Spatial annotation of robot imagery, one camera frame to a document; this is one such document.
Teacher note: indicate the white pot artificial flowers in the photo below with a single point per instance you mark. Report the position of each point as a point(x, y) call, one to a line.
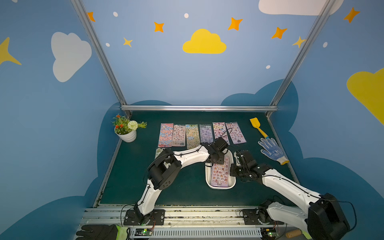
point(126, 129)

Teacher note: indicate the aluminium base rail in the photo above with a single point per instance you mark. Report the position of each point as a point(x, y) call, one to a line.
point(182, 217)

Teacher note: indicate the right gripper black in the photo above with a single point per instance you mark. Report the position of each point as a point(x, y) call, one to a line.
point(240, 169)

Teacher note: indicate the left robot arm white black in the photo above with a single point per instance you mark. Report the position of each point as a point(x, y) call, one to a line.
point(163, 171)

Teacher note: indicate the light pink sticker sheet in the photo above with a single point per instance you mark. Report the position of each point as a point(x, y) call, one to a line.
point(220, 174)

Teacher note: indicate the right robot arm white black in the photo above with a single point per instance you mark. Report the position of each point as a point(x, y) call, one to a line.
point(321, 216)

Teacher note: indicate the blue dotted work glove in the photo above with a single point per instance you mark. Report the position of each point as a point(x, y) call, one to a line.
point(271, 149)

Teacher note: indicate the pink bear sticker sheet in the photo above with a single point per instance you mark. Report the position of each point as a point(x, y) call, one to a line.
point(236, 133)

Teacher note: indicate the pale green sticker sheet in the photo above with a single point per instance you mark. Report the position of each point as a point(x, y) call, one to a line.
point(158, 152)

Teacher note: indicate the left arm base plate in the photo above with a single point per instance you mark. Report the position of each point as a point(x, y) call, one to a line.
point(132, 218)

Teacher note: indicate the white plastic storage box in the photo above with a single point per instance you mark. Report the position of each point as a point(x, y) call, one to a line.
point(232, 180)

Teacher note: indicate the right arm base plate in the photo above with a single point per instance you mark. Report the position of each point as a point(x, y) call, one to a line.
point(258, 217)

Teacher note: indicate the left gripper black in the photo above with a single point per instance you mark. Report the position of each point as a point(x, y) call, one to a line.
point(214, 158)

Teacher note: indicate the aluminium frame right post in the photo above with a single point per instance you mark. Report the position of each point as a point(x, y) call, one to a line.
point(311, 38)

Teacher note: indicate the white vented cable duct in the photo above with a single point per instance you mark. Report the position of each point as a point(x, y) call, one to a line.
point(205, 233)

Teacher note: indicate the green panda sticker sheet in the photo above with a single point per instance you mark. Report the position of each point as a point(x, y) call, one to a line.
point(192, 136)

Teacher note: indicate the pink blue cat sticker sheet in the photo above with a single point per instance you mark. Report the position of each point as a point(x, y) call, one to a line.
point(166, 135)

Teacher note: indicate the aluminium frame left post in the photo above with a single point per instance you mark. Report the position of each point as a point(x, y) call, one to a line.
point(88, 26)

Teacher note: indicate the aluminium frame back bar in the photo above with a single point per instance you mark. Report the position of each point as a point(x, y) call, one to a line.
point(171, 108)

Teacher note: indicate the black green glove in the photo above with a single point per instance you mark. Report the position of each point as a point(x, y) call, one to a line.
point(103, 232)

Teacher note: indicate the purple sticker sheet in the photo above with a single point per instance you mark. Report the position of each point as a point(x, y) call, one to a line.
point(206, 134)

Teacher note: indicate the green toy trowel wooden handle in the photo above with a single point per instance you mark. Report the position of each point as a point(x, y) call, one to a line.
point(296, 233)

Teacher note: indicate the yellow toy shovel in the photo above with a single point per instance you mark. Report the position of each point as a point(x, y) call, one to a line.
point(257, 125)

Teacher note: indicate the aluminium frame post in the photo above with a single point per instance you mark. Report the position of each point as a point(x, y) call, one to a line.
point(311, 38)
point(88, 26)

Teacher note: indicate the pink bonbon drop sticker sheet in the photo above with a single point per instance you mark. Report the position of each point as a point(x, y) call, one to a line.
point(179, 136)

